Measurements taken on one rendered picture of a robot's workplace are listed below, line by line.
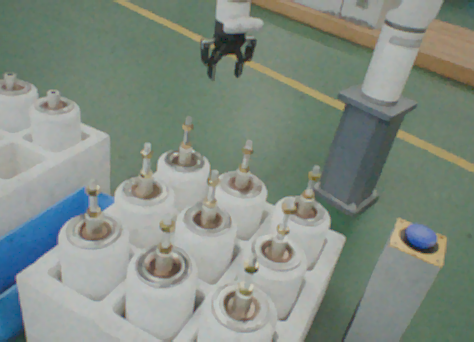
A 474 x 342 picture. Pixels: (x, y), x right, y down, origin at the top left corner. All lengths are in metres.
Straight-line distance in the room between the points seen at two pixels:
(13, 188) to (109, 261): 0.30
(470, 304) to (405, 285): 0.47
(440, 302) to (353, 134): 0.42
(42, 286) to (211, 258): 0.24
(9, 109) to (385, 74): 0.82
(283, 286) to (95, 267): 0.26
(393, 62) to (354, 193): 0.35
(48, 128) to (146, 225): 0.34
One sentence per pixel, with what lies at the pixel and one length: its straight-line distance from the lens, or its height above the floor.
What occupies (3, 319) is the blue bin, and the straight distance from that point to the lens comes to 0.82.
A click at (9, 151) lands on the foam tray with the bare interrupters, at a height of 0.16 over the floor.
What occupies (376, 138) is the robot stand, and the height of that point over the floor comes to 0.23.
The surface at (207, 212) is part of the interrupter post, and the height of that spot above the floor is 0.27.
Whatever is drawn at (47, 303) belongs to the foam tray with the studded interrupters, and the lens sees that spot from 0.70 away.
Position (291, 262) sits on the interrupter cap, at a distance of 0.65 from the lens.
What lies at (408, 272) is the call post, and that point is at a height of 0.28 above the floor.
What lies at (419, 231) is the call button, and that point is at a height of 0.33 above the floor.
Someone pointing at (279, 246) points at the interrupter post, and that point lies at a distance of 0.64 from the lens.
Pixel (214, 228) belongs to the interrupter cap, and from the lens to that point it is 0.67.
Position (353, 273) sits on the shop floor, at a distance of 1.05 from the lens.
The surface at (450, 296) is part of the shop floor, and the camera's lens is 1.12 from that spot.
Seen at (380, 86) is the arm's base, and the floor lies 0.34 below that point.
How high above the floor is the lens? 0.69
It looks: 34 degrees down
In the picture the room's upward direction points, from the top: 10 degrees clockwise
